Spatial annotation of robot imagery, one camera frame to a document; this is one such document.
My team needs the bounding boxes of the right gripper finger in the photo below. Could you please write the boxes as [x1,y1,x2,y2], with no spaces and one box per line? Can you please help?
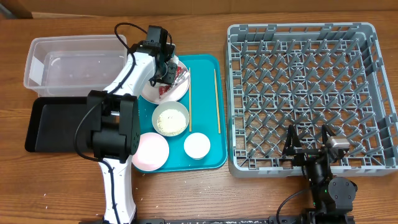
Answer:
[283,124,302,153]
[322,124,335,146]

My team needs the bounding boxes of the red snack wrapper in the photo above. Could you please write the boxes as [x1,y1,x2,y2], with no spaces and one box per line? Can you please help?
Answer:
[159,65,188,99]

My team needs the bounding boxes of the grey bowl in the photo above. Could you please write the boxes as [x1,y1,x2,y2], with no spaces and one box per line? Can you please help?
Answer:
[152,101,189,137]

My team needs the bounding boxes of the white rice grains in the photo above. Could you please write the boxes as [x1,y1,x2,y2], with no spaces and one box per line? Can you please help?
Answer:
[157,109,187,136]

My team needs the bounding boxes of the white cup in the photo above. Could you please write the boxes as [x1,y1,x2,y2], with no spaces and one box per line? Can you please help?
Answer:
[183,133,211,160]

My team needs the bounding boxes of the white napkin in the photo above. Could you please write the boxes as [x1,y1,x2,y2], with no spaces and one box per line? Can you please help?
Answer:
[170,55,179,64]

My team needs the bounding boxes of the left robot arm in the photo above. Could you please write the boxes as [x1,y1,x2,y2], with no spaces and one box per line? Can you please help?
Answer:
[78,40,177,223]

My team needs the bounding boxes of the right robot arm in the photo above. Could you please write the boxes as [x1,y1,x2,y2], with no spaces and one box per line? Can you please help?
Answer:
[275,124,358,224]

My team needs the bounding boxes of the grey dishwasher rack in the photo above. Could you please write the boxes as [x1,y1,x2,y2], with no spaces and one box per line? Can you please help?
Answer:
[225,22,397,177]

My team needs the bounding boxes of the clear plastic waste bin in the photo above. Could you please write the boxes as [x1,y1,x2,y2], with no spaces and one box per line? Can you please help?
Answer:
[24,35,127,97]

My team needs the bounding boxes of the large white plate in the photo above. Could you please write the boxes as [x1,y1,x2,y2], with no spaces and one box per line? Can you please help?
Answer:
[141,61,190,105]

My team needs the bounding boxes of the right wooden chopstick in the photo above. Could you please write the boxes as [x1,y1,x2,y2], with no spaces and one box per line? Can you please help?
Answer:
[213,69,221,134]

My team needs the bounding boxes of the teal serving tray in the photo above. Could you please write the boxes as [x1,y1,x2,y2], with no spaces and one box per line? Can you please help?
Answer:
[138,55,227,172]

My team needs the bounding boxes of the small pink plate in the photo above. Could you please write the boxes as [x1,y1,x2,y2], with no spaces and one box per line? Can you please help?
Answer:
[132,133,169,172]

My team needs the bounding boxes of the black rectangular tray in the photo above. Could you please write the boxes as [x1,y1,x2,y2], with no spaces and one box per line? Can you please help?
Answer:
[24,96,116,153]

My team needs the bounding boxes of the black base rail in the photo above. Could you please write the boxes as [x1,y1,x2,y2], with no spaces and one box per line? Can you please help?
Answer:
[79,215,355,224]

